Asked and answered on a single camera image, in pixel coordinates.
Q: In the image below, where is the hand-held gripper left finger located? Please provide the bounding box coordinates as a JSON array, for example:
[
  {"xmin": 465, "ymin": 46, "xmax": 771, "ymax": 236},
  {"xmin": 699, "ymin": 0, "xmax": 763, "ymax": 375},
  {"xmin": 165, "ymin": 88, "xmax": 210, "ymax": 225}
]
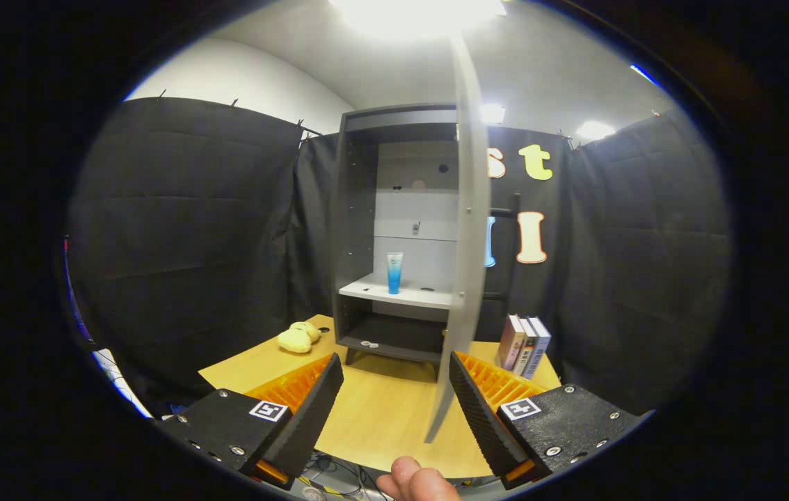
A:
[{"xmin": 158, "ymin": 353, "xmax": 344, "ymax": 491}]

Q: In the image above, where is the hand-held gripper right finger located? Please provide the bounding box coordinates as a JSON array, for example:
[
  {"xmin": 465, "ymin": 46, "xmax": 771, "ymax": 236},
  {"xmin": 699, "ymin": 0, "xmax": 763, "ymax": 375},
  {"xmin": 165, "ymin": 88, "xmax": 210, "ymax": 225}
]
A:
[{"xmin": 449, "ymin": 351, "xmax": 653, "ymax": 491}]

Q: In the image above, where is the black door handle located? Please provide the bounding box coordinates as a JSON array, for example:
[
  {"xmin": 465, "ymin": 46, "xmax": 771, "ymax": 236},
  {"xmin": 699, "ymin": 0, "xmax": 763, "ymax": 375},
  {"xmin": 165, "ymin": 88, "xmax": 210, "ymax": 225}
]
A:
[{"xmin": 489, "ymin": 193, "xmax": 522, "ymax": 301}]

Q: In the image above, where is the yellow plush toy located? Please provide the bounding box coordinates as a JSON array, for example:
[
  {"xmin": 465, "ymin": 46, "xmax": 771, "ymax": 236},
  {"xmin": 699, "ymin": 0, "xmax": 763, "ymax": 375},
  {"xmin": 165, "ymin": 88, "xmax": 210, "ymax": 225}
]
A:
[{"xmin": 277, "ymin": 321, "xmax": 321, "ymax": 354}]

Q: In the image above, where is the dark spine book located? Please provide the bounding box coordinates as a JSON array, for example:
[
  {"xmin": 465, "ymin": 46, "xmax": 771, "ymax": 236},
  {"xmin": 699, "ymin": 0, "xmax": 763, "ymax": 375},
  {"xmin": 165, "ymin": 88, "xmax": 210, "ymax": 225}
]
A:
[{"xmin": 514, "ymin": 318, "xmax": 539, "ymax": 376}]

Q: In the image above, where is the blue and white book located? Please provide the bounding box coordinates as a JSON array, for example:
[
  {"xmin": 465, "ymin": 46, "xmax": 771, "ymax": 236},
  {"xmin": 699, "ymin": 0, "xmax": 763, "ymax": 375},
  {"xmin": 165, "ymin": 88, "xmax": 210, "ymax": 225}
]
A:
[{"xmin": 523, "ymin": 317, "xmax": 552, "ymax": 380}]

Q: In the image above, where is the white printed sheet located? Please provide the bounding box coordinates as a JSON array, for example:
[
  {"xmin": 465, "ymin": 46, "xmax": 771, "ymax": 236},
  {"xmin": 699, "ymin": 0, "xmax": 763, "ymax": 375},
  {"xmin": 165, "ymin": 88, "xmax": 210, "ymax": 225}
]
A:
[{"xmin": 92, "ymin": 348, "xmax": 153, "ymax": 418}]

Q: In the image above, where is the dark grey cabinet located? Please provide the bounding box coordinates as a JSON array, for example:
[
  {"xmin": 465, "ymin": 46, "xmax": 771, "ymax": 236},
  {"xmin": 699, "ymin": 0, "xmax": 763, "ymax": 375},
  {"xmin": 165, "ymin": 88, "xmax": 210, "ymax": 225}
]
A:
[{"xmin": 330, "ymin": 104, "xmax": 479, "ymax": 380}]

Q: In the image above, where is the black backdrop cloth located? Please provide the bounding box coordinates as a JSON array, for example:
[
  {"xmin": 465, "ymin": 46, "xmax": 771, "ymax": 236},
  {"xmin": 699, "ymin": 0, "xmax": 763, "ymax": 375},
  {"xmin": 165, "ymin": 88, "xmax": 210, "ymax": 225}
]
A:
[{"xmin": 67, "ymin": 97, "xmax": 733, "ymax": 418}]

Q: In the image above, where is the large ceiling light panel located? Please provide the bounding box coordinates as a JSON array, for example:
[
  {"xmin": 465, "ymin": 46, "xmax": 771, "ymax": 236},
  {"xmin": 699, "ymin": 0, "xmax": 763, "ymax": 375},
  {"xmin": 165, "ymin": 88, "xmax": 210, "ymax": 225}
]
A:
[{"xmin": 328, "ymin": 0, "xmax": 507, "ymax": 39}]

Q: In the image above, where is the bundle of cables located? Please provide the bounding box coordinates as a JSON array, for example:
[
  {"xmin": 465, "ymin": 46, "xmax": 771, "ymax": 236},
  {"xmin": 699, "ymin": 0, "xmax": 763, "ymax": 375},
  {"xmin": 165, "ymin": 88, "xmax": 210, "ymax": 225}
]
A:
[{"xmin": 297, "ymin": 451, "xmax": 395, "ymax": 501}]

